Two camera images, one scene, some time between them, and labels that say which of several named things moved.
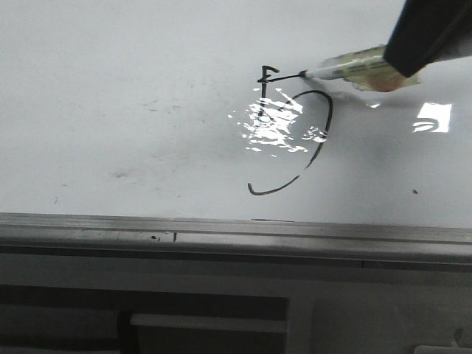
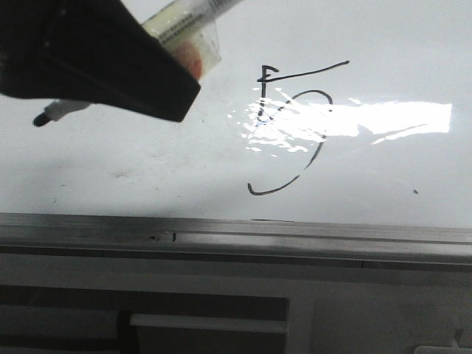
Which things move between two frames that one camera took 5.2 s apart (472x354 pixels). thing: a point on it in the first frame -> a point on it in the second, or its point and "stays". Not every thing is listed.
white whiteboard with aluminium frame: [181, 134] stays
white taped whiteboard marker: [368, 69] -> [186, 26]
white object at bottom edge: [441, 349] stays
